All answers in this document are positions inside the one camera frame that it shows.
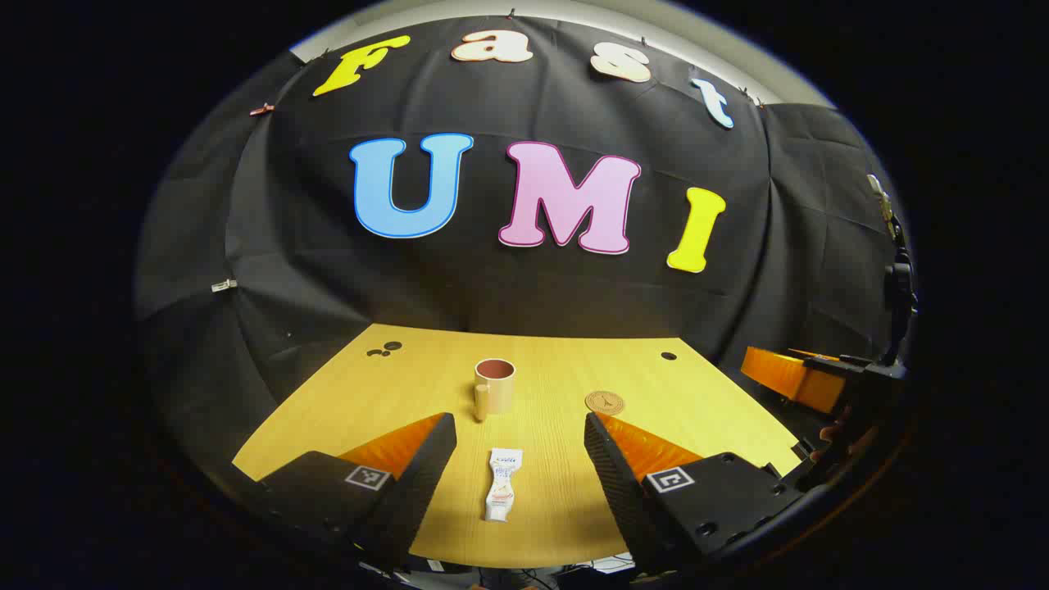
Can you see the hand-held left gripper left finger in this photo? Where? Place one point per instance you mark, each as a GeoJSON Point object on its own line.
{"type": "Point", "coordinates": [426, 467]}

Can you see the white toothpaste tube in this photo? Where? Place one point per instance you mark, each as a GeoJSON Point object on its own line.
{"type": "Point", "coordinates": [501, 487]}

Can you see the silver metal clip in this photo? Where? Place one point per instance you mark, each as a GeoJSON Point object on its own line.
{"type": "Point", "coordinates": [223, 285]}

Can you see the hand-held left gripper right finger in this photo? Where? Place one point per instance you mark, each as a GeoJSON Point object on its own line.
{"type": "Point", "coordinates": [610, 467]}

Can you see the round cork coaster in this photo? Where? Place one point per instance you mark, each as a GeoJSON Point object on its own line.
{"type": "Point", "coordinates": [605, 403]}

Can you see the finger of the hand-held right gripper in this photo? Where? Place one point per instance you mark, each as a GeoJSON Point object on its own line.
{"type": "Point", "coordinates": [787, 375]}

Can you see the wooden desktop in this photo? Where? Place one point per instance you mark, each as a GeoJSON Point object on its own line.
{"type": "Point", "coordinates": [541, 369]}

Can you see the black backdrop cloth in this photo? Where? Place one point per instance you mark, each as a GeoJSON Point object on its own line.
{"type": "Point", "coordinates": [508, 287]}

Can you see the red clip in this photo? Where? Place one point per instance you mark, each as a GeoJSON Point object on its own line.
{"type": "Point", "coordinates": [262, 108]}

